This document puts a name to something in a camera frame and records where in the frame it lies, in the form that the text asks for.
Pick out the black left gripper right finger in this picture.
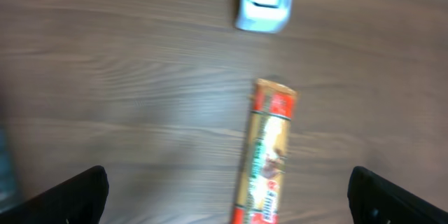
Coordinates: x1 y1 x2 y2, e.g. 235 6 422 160
347 166 447 224

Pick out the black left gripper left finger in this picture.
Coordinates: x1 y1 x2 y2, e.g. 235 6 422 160
1 165 109 224

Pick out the orange spaghetti packet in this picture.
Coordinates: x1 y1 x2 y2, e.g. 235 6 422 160
230 78 298 224

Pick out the white barcode scanner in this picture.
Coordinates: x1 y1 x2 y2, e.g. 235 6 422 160
235 0 293 34

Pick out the grey plastic mesh basket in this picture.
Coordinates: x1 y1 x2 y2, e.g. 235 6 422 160
0 129 20 213

